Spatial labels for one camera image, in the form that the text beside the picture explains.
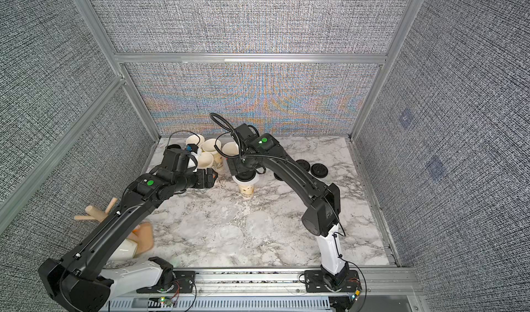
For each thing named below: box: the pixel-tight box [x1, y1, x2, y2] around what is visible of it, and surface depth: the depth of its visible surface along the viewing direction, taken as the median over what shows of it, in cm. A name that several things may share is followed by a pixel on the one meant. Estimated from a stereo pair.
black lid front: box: [235, 169, 257, 183], surface depth 84 cm
